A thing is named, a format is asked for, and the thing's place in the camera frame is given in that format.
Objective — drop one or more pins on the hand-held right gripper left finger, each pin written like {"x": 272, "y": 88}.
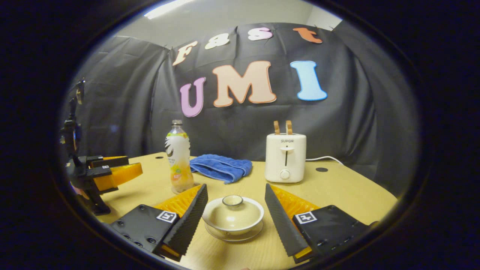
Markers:
{"x": 189, "y": 223}

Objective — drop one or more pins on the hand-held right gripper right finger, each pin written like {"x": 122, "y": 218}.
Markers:
{"x": 285, "y": 225}

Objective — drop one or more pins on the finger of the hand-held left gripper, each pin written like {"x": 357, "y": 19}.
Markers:
{"x": 112, "y": 162}
{"x": 123, "y": 174}

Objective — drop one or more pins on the cream ceramic teacup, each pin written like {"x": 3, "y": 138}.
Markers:
{"x": 208, "y": 221}

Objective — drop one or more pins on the clear water bottle white label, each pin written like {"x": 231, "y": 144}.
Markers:
{"x": 179, "y": 153}

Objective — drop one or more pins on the cream ceramic saucer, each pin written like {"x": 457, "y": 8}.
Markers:
{"x": 232, "y": 239}

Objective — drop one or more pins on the blue towel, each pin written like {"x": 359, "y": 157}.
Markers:
{"x": 221, "y": 167}

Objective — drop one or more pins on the white toaster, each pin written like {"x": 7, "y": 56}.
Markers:
{"x": 285, "y": 157}

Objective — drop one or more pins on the toast bread slice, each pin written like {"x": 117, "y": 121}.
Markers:
{"x": 288, "y": 127}
{"x": 276, "y": 127}

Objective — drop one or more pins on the black backdrop cloth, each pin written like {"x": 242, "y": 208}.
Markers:
{"x": 356, "y": 112}

